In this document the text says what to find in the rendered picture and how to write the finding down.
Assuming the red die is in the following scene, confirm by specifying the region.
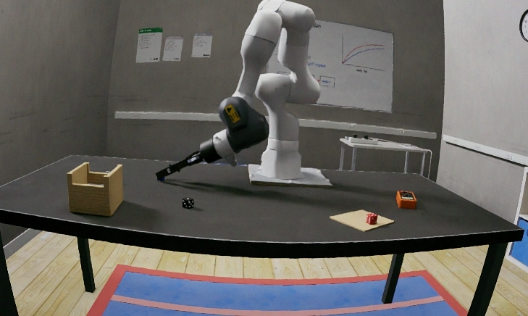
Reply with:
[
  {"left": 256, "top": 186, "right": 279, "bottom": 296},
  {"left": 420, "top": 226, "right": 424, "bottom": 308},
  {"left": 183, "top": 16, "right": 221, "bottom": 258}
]
[{"left": 366, "top": 213, "right": 378, "bottom": 225}]

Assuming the black die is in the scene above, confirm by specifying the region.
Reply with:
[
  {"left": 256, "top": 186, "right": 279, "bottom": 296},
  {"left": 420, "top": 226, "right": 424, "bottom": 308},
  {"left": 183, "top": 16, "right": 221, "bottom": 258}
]
[{"left": 183, "top": 197, "right": 194, "bottom": 209}]

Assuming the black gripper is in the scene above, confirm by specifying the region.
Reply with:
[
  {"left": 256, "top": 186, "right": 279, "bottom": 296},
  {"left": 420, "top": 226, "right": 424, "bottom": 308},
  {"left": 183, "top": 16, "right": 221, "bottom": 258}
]
[{"left": 155, "top": 138, "right": 222, "bottom": 180}]

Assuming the beige flat mat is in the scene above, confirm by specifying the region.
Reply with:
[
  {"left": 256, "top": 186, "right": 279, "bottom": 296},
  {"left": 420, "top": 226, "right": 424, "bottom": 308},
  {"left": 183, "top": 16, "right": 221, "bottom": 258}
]
[{"left": 330, "top": 210, "right": 395, "bottom": 232}]

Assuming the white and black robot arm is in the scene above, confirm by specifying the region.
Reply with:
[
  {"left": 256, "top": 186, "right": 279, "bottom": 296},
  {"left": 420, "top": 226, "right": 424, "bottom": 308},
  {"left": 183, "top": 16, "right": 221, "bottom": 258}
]
[{"left": 213, "top": 0, "right": 321, "bottom": 179}]

